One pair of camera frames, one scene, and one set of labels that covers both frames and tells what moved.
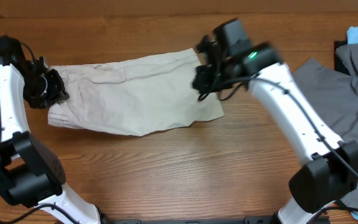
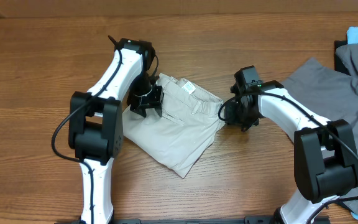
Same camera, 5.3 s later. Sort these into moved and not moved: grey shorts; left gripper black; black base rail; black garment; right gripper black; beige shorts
Moved: right gripper black; beige shorts; left gripper black
Not moved: black base rail; black garment; grey shorts
